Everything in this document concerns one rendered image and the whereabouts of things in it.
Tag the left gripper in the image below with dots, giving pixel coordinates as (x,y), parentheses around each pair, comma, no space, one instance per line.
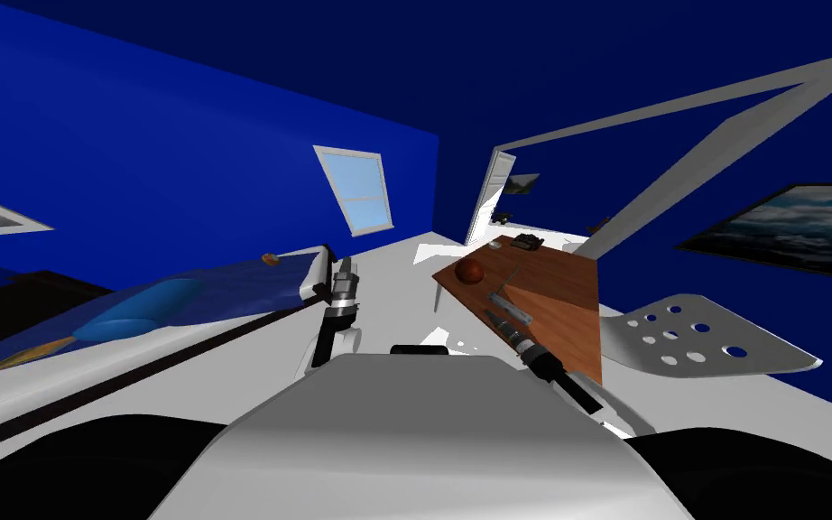
(346,274)

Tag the white framed window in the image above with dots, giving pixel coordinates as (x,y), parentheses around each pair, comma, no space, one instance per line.
(355,189)

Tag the white door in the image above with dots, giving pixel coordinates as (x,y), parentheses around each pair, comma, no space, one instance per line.
(489,198)

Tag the grey chair with holes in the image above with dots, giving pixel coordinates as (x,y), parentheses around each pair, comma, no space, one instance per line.
(705,336)

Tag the dark wooden cabinet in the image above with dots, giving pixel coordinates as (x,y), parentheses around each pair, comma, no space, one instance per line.
(19,303)

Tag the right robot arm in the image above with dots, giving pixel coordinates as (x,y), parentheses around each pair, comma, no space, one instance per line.
(553,370)

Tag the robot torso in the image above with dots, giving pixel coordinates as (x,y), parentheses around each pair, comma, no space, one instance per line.
(416,440)

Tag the small black object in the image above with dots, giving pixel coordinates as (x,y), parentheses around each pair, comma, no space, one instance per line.
(526,242)

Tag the dark framed seascape picture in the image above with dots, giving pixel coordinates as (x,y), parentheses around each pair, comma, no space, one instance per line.
(798,227)

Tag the reddish brown ball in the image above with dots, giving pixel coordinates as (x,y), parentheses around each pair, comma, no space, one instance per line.
(470,271)

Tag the brown wooden table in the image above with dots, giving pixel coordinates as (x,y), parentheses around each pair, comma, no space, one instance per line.
(560,289)

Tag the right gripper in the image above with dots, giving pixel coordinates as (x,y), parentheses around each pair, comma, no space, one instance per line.
(504,325)

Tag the thin grey rod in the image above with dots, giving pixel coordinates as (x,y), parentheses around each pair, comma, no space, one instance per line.
(513,282)

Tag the small dark picture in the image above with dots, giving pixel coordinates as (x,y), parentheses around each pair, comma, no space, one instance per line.
(521,183)

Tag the grey flat box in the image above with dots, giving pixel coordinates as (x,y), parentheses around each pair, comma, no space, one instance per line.
(511,307)

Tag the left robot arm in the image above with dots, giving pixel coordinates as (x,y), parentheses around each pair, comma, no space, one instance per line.
(326,339)

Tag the blue bed with pillow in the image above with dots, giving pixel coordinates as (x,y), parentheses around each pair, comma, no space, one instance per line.
(192,303)

